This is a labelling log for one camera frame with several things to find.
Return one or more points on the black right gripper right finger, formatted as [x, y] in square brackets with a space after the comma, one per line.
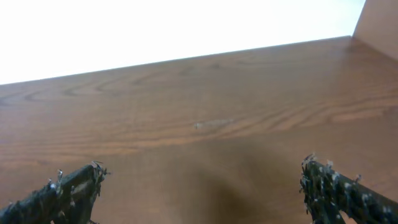
[327, 193]

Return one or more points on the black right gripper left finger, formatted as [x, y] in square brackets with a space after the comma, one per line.
[68, 200]

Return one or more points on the white partition board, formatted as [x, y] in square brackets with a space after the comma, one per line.
[45, 39]

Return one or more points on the brown cardboard side panel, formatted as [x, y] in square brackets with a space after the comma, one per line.
[377, 26]

